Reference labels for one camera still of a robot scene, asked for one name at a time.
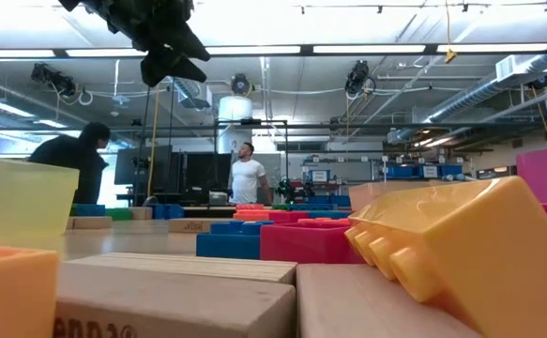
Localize black monitor panels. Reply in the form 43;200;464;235
114;145;234;207

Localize dark red small brick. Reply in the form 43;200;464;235
259;221;366;265

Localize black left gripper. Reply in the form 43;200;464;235
113;0;211;88

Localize yellow long brick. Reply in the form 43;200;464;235
344;176;547;338

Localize orange long brick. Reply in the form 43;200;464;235
296;217;353;229
233;203;275;223

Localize yellow hanging hook cord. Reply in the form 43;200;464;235
444;0;458;65

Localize yellow translucent bin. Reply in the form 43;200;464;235
0;154;81;250

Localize white cylindrical tank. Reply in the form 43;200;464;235
217;95;254;155

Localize yellow hanging cable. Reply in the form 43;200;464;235
146;86;161;198

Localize black beam with light strips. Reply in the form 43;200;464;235
0;43;547;60

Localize light orange small brick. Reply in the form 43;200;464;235
0;244;60;338

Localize blue storage bins shelf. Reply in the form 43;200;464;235
384;162;464;180

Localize grey panel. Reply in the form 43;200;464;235
229;152;283;206

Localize white air vent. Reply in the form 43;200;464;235
495;54;547;84

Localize blue long brick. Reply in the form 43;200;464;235
287;203;338;212

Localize black ceiling-hung device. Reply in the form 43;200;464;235
229;73;253;98
344;59;377;98
29;62;78;100
525;74;547;93

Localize wooden block with Jenga print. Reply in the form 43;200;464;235
53;262;297;338

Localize orange translucent bin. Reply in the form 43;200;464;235
347;180;490;212

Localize silver spiral duct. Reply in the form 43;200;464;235
174;77;212;111
425;53;547;124

